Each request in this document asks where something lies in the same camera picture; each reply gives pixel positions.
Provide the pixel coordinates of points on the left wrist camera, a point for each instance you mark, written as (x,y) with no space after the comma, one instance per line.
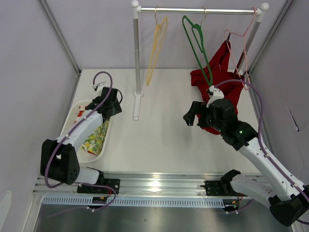
(98,85)

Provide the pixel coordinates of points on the clothes rack metal white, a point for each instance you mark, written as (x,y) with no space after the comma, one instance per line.
(137,9)

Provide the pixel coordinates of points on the red garment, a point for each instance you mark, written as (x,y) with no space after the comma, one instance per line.
(219,68)

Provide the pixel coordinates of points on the yellow plastic hanger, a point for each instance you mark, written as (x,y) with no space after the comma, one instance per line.
(157,48)

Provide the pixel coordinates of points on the lemon print skirt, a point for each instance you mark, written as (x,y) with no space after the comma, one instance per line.
(95,142)

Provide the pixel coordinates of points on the right aluminium frame post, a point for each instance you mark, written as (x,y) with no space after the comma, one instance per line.
(273,31)

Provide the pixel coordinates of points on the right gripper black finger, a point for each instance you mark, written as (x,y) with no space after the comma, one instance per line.
(189,117)
(198,107)

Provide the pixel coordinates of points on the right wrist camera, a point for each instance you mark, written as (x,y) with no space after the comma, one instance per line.
(214,94)

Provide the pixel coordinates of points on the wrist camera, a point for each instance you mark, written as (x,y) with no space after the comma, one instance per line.
(98,85)
(214,94)

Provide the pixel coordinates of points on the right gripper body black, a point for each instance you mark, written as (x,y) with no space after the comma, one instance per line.
(207,119)

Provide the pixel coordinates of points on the left aluminium frame post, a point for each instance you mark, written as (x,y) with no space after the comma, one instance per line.
(59,35)

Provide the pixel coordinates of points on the aluminium rail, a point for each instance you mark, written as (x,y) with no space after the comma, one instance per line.
(137,184)

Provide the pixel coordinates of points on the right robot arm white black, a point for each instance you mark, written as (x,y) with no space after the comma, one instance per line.
(287,198)

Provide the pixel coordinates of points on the aluminium frame post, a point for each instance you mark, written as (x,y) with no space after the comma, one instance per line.
(59,35)
(273,31)

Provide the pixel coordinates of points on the white slotted cable duct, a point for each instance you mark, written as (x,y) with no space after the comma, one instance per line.
(136,201)

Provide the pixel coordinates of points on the red flower print cloth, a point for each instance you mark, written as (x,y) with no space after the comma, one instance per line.
(80,112)

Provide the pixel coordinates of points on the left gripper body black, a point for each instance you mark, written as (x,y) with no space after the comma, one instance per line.
(116,108)

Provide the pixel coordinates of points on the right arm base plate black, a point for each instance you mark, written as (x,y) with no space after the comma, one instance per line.
(219,188)

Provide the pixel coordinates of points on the white plastic basket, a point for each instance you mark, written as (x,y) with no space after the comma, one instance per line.
(83,156)

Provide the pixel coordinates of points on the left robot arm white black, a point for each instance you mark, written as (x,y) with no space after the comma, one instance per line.
(59,162)

